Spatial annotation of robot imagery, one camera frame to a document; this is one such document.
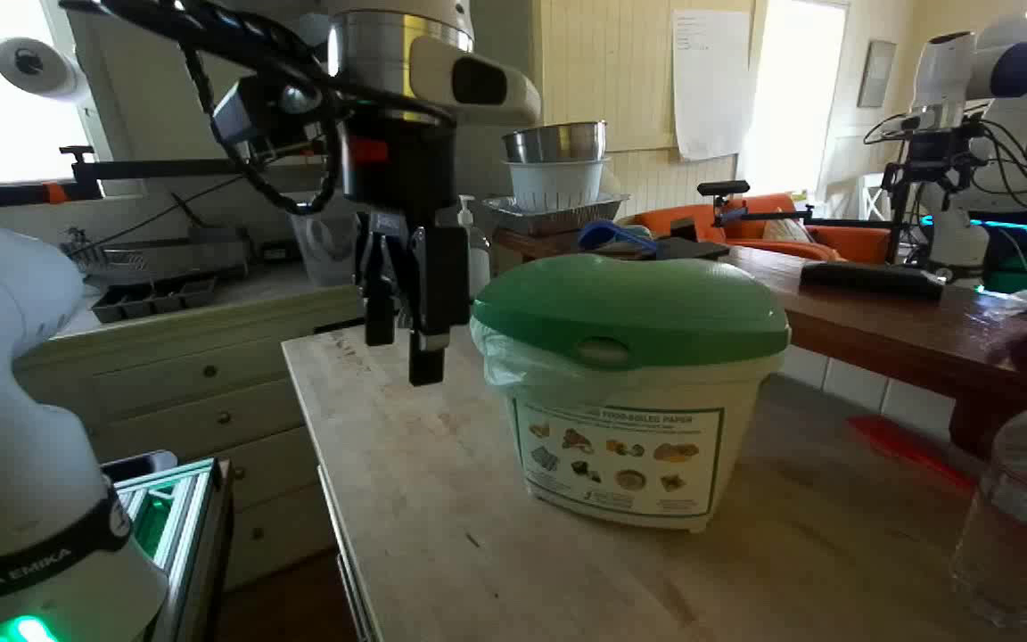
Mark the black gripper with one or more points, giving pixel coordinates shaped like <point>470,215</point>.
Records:
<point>402,173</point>

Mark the white labelled trash can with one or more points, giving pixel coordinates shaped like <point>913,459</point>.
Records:
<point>634,451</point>

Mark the clear pump sanitizer bottle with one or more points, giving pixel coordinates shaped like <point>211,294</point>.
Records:
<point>479,256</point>

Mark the aluminium foil tray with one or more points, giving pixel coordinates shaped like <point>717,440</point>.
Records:
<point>563,220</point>

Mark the white slotted colander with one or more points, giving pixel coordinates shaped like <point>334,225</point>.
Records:
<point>554,184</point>

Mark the stainless steel bowl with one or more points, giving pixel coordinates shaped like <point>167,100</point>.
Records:
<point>554,145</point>

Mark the white drawer cabinet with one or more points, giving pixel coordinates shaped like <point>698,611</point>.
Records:
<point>204,403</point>

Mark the gray cluttered tray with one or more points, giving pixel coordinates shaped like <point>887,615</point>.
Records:
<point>158,269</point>

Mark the black boom with orange clamps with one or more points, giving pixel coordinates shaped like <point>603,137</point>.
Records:
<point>132,169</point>

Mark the silver box with green light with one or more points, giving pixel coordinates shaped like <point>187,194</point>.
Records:
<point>175,522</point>

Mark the black clamp tool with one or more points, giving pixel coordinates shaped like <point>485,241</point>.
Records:
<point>741,200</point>

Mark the orange chair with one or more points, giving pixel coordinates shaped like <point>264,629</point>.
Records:
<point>847,241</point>

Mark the black flat case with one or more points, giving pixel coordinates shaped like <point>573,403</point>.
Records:
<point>872,279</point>

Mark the dark wooden table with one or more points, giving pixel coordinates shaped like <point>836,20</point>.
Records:
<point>892,326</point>

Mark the red long object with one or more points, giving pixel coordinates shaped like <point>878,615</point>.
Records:
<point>912,451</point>

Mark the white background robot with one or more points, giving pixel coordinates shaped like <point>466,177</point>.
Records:
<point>955,145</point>

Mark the full water bottle red label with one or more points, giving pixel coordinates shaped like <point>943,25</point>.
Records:
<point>1026,522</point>

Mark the white wall paper sheet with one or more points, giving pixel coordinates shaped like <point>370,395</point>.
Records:
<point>710,84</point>

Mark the round white wall fixture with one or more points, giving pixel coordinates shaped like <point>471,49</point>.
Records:
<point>32,65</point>

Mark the framed wall picture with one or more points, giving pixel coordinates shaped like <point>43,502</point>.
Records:
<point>878,74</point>

